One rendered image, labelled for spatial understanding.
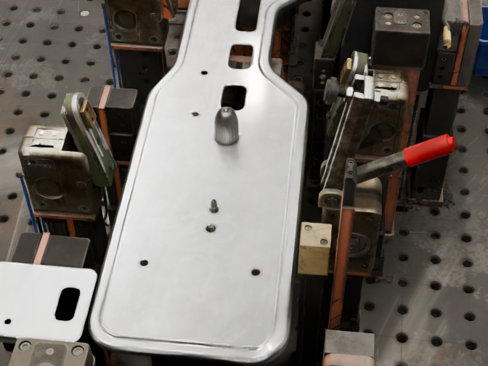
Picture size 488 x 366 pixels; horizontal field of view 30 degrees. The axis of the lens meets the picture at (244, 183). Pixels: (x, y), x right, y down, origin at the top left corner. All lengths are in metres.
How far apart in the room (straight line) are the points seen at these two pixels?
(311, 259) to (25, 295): 0.32
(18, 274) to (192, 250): 0.20
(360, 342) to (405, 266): 0.69
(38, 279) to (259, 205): 0.28
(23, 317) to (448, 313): 0.66
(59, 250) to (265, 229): 0.25
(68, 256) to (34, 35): 0.84
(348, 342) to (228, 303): 0.28
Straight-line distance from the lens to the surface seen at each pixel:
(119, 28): 1.44
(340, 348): 0.76
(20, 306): 1.06
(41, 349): 0.95
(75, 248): 1.12
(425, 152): 1.01
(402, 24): 1.19
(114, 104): 1.27
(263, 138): 1.19
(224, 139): 1.18
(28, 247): 1.13
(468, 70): 1.33
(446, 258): 1.47
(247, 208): 1.11
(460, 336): 1.39
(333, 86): 0.94
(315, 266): 1.02
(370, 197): 1.06
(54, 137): 1.16
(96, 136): 1.14
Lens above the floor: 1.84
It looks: 48 degrees down
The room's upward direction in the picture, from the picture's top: 1 degrees counter-clockwise
